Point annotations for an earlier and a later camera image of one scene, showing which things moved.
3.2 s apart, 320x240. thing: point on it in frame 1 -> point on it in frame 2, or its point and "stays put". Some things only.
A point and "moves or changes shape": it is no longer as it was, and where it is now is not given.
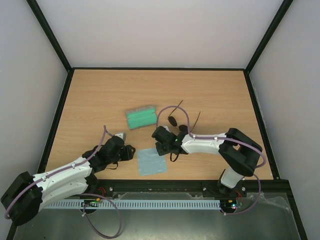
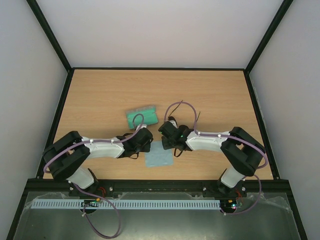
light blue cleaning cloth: x=150 y=162 moves or changes shape
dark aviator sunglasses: x=183 y=128 stays put
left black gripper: x=128 y=155 -> x=147 y=148
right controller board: x=228 y=204 stays put
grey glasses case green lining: x=142 y=117 stays put
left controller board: x=91 y=203 stays put
